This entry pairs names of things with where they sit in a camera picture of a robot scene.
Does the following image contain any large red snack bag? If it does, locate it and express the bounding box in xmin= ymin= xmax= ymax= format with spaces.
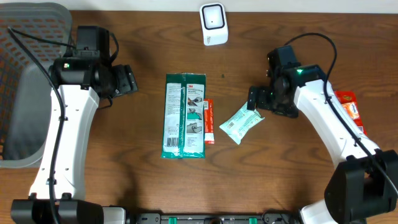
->
xmin=335 ymin=91 xmax=367 ymax=135

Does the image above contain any light green snack packet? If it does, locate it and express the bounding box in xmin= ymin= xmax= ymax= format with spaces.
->
xmin=220 ymin=102 xmax=264 ymax=145

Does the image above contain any small orange snack packet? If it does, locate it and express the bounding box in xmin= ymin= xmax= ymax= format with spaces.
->
xmin=342 ymin=101 xmax=360 ymax=120

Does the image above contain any small red snack packet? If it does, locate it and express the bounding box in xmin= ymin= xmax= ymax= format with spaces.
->
xmin=204 ymin=99 xmax=215 ymax=144

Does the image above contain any white green snack packet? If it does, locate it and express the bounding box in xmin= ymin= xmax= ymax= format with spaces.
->
xmin=162 ymin=73 xmax=206 ymax=159

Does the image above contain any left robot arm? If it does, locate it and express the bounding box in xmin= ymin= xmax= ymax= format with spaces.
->
xmin=11 ymin=26 xmax=137 ymax=224

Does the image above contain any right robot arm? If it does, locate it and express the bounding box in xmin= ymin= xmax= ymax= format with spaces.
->
xmin=247 ymin=45 xmax=397 ymax=223

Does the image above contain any white barcode scanner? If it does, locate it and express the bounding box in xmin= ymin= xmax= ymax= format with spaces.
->
xmin=199 ymin=2 xmax=229 ymax=46

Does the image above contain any grey plastic mesh basket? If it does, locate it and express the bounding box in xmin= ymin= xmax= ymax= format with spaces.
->
xmin=1 ymin=2 xmax=73 ymax=169

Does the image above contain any right black cable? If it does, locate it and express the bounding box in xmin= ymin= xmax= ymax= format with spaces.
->
xmin=284 ymin=32 xmax=398 ymax=200

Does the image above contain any black cable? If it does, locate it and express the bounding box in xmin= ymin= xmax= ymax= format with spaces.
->
xmin=284 ymin=32 xmax=398 ymax=200
xmin=7 ymin=26 xmax=121 ymax=224

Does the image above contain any left black cable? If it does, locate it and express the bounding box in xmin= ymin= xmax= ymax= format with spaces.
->
xmin=7 ymin=26 xmax=121 ymax=224

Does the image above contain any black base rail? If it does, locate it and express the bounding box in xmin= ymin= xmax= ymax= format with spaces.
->
xmin=135 ymin=212 xmax=302 ymax=224

